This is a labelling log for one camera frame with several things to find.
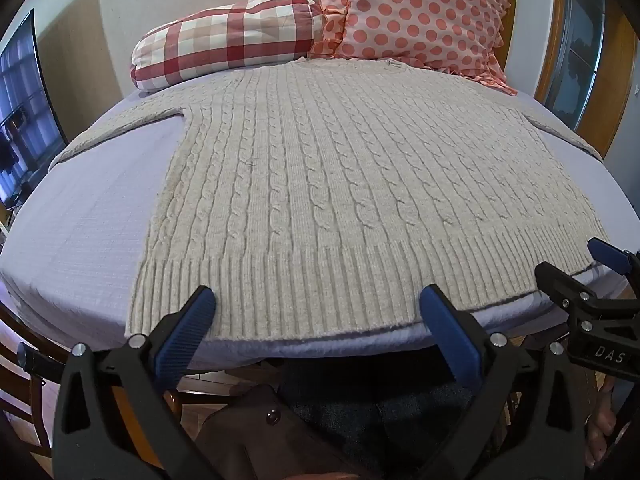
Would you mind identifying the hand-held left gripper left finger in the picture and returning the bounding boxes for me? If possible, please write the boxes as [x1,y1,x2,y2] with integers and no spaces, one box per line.
[52,285,221,480]

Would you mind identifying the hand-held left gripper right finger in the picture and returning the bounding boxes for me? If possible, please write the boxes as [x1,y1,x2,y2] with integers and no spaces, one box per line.
[417,284,587,480]

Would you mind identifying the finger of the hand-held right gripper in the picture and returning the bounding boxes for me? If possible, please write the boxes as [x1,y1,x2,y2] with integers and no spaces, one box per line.
[534,260,603,328]
[587,237,640,281]

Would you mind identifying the cream cable-knit sweater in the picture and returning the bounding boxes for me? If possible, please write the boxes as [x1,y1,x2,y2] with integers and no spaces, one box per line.
[49,58,613,345]

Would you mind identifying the person's right hand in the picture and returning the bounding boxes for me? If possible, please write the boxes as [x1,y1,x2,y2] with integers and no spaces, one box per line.
[584,374,632,472]

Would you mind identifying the person's dark pants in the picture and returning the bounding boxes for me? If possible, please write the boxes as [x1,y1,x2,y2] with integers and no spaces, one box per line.
[277,354,506,466]

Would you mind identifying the person's brown jacket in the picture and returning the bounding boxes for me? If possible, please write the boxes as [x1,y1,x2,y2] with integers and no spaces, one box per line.
[192,385,371,480]

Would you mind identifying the lavender bed sheet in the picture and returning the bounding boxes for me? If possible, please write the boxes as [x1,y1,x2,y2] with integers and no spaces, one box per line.
[0,90,632,367]

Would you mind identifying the wooden chair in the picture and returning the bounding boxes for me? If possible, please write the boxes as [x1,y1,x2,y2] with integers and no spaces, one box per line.
[0,300,68,458]

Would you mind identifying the wooden framed glass door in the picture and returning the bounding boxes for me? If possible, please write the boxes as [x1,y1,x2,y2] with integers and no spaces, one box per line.
[532,0,640,161]

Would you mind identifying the black flat television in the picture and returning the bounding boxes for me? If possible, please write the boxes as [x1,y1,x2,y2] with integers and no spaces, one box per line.
[0,9,69,209]

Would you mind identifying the red plaid pillow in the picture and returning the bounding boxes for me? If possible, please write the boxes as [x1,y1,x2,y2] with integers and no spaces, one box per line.
[130,0,327,93]

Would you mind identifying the pink polka dot pillow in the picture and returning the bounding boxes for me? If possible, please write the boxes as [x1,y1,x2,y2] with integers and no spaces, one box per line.
[306,0,518,97]

